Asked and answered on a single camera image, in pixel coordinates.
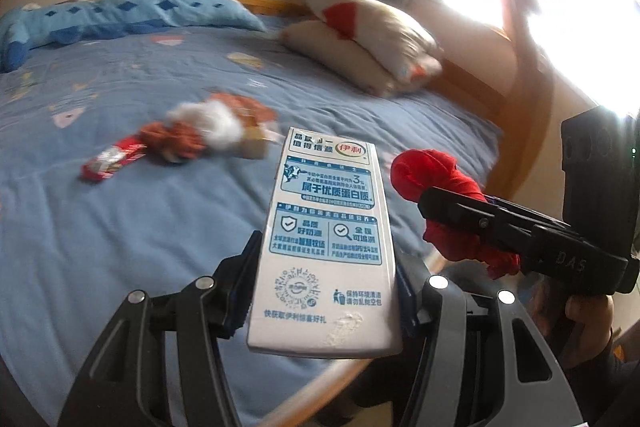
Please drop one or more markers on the wooden bunk bed frame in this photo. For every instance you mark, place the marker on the wooden bunk bed frame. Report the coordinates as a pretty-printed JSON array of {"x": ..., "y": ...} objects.
[{"x": 525, "y": 107}]

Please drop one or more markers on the brown crumpled paper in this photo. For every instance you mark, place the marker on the brown crumpled paper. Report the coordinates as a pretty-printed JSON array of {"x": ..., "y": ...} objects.
[{"x": 172, "y": 141}]

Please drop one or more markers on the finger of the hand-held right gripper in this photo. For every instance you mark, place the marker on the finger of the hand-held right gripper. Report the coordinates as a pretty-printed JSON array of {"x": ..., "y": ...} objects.
[{"x": 465, "y": 214}]

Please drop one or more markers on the person's right forearm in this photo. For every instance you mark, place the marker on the person's right forearm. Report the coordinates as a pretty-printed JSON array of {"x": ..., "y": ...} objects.
[{"x": 607, "y": 377}]

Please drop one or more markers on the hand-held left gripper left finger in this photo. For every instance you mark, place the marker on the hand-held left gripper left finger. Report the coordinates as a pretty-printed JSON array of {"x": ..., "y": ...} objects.
[{"x": 235, "y": 307}]

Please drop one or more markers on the long blue plush toy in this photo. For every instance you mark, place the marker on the long blue plush toy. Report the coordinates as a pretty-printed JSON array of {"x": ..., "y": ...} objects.
[{"x": 125, "y": 14}]

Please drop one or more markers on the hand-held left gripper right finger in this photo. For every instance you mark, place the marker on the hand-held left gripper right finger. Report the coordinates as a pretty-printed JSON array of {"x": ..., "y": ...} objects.
[{"x": 406, "y": 302}]

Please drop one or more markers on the folded beige red quilt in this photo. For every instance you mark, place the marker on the folded beige red quilt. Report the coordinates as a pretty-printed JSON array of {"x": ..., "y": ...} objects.
[{"x": 370, "y": 37}]

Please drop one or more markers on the red silver candy wrapper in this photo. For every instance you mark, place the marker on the red silver candy wrapper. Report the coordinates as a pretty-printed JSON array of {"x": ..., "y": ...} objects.
[{"x": 112, "y": 159}]

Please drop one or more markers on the person's right hand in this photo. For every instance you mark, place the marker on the person's right hand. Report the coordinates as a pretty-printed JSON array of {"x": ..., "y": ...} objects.
[{"x": 589, "y": 313}]

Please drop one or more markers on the white milk carton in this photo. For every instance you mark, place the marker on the white milk carton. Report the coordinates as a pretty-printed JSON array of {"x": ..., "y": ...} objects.
[{"x": 325, "y": 232}]

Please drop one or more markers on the white crumpled tissue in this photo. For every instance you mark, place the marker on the white crumpled tissue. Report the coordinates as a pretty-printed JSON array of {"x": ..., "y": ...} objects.
[{"x": 210, "y": 122}]

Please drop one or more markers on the blue printed bed sheet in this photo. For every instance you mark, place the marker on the blue printed bed sheet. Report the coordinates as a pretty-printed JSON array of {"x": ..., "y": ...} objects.
[{"x": 125, "y": 232}]

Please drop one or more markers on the red cloth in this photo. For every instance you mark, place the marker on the red cloth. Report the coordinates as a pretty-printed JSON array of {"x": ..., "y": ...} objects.
[{"x": 425, "y": 172}]

